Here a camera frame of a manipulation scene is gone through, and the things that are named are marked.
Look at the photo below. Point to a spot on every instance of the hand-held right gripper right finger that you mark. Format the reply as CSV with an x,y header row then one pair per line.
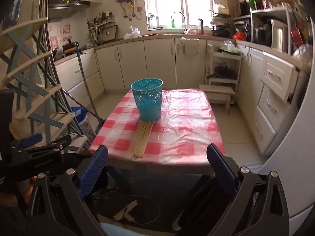
x,y
221,169

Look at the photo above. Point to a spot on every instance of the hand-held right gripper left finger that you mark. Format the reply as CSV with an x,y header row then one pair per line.
x,y
94,172

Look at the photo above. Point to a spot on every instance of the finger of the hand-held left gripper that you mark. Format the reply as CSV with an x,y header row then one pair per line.
x,y
30,140
56,145

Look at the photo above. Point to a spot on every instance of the bundle of wooden chopsticks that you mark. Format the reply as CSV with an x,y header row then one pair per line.
x,y
142,140

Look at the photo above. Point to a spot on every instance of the teal perforated plastic basket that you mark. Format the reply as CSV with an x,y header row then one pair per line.
x,y
147,98

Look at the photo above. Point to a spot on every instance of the blue plastic bag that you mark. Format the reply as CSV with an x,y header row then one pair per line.
x,y
80,113

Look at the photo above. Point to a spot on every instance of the white paper scrap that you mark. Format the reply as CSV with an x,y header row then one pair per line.
x,y
123,212

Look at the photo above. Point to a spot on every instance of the red white checked tablecloth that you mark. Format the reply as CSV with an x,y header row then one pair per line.
x,y
184,127

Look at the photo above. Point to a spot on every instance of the cream stove side cabinets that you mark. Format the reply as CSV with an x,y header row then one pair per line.
x,y
71,76

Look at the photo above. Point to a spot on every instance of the beige step stool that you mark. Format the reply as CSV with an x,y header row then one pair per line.
x,y
216,89

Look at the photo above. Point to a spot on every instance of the cream cabinet with drawers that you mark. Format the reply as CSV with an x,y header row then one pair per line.
x,y
273,98

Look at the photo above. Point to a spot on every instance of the beige folding rack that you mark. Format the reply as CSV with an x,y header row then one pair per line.
x,y
27,27

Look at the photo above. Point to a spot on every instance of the black cooking pot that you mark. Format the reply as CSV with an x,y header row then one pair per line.
x,y
69,48

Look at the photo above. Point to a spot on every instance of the black wok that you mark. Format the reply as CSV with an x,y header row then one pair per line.
x,y
225,72

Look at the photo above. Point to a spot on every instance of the bag of vegetables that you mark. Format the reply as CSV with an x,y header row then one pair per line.
x,y
228,48

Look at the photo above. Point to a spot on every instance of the cream sink side cabinets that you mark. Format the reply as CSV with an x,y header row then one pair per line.
x,y
157,61

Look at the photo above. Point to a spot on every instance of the steel range hood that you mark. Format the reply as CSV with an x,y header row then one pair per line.
x,y
69,6

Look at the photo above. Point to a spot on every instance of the white plastic bag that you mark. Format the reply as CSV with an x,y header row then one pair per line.
x,y
131,34

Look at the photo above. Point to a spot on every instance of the white tote bag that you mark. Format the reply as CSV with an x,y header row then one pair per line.
x,y
188,40

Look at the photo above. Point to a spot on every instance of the red plastic bag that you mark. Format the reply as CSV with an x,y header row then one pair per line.
x,y
240,36

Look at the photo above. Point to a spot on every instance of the dish rack with dishes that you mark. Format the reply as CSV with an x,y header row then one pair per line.
x,y
221,27

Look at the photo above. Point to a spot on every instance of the clear plastic bag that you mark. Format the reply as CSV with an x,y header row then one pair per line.
x,y
302,51

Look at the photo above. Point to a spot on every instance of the black water tap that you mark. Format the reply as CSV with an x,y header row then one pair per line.
x,y
202,27

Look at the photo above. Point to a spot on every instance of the white kettle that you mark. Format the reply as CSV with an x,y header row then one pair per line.
x,y
279,36

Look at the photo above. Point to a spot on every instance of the chrome sink faucet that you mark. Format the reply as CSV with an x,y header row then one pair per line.
x,y
184,24

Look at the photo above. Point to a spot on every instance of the red pot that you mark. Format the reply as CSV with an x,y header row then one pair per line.
x,y
296,36

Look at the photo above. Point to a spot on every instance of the green dish soap bottle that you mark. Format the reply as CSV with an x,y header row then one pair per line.
x,y
174,24

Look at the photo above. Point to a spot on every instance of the white shelf unit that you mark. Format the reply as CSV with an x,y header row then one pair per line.
x,y
268,11

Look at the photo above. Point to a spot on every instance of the bright kitchen window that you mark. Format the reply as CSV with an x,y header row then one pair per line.
x,y
167,2

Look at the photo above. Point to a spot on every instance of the grey metal door rail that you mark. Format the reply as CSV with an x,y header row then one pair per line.
x,y
54,78

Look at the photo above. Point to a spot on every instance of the red wall stickers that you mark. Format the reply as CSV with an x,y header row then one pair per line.
x,y
66,29

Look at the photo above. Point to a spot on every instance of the wall utensil rack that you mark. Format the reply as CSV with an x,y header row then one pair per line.
x,y
105,29

